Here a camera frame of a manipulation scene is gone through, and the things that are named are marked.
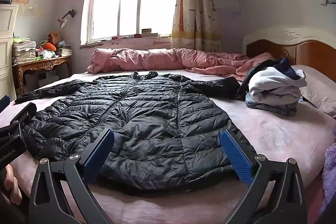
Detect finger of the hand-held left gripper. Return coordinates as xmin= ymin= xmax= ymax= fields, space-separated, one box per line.
xmin=9 ymin=102 xmax=37 ymax=133
xmin=0 ymin=95 xmax=11 ymax=113

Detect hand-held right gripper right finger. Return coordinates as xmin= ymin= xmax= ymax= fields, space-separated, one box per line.
xmin=220 ymin=129 xmax=308 ymax=224

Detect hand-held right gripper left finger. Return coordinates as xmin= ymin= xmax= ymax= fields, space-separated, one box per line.
xmin=28 ymin=128 xmax=115 ymax=224

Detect black down jacket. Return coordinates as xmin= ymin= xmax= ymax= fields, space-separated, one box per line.
xmin=14 ymin=70 xmax=259 ymax=190

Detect person's left hand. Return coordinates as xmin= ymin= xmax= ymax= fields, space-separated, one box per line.
xmin=0 ymin=164 xmax=23 ymax=206

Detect box under table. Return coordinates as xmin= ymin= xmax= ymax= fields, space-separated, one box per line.
xmin=38 ymin=70 xmax=59 ymax=88

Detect bed with pink sheet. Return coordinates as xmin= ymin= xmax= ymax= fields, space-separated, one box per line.
xmin=0 ymin=67 xmax=336 ymax=224

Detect white cabinet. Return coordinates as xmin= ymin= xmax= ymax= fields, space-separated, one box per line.
xmin=0 ymin=4 xmax=19 ymax=101

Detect carved wooden table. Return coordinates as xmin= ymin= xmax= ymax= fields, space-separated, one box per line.
xmin=13 ymin=55 xmax=72 ymax=94

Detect stack of papers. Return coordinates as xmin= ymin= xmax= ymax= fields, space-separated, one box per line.
xmin=13 ymin=36 xmax=37 ymax=65

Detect orange plush toy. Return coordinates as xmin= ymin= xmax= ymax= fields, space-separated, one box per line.
xmin=39 ymin=42 xmax=57 ymax=51

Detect stack of books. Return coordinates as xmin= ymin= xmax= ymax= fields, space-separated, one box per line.
xmin=55 ymin=44 xmax=72 ymax=58

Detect black garment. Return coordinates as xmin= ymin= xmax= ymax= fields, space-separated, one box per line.
xmin=238 ymin=59 xmax=279 ymax=100

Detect brown cardboard box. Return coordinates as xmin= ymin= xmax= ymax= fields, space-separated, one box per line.
xmin=50 ymin=31 xmax=61 ymax=45

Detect purple fleece cloth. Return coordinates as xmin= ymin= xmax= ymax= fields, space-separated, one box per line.
xmin=319 ymin=127 xmax=336 ymax=214

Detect navy garment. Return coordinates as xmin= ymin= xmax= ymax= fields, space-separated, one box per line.
xmin=273 ymin=57 xmax=306 ymax=80

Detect pink pillow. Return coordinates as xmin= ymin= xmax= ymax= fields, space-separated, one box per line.
xmin=291 ymin=64 xmax=336 ymax=117

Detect pink quilt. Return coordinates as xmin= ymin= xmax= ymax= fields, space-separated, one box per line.
xmin=87 ymin=48 xmax=275 ymax=83

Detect wooden headboard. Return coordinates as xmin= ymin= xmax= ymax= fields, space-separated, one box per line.
xmin=241 ymin=27 xmax=336 ymax=75

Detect books on windowsill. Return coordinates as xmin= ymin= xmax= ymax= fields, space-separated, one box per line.
xmin=140 ymin=28 xmax=160 ymax=38

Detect tree print curtain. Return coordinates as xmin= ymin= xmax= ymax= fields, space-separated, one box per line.
xmin=171 ymin=0 xmax=223 ymax=52

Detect wall lamp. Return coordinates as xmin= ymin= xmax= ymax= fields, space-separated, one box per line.
xmin=57 ymin=9 xmax=76 ymax=28

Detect white frame window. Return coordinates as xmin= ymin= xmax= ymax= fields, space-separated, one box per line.
xmin=80 ymin=0 xmax=179 ymax=45

